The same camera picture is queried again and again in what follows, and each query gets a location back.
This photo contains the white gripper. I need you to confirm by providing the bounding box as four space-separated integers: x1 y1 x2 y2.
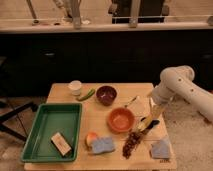
147 94 166 120

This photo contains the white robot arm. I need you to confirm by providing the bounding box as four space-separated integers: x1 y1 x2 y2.
149 65 213 123

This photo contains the green plastic tray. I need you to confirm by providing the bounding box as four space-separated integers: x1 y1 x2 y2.
21 103 82 163

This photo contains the small spoon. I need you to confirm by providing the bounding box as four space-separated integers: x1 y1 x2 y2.
124 96 138 108

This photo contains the orange bowl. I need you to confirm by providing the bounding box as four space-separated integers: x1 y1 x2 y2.
106 107 135 133

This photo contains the brown grape bunch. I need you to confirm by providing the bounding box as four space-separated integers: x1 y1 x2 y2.
122 132 142 159

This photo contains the blue cloth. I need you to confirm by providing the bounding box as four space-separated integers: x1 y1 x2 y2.
150 136 171 159

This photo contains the dark purple bowl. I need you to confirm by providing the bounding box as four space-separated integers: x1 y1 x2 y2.
96 86 117 106

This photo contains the green cucumber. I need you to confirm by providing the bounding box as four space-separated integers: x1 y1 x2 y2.
76 89 95 101

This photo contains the blue sponge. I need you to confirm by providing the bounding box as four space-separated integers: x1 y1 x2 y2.
91 137 115 154

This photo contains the peach fruit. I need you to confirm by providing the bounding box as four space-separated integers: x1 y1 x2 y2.
85 132 98 147

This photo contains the white paper cup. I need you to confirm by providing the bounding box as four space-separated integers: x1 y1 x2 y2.
68 80 82 96

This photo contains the wooden block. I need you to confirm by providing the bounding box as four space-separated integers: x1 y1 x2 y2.
51 132 72 156

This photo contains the black chair base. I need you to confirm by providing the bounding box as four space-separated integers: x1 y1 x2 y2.
0 99 39 143

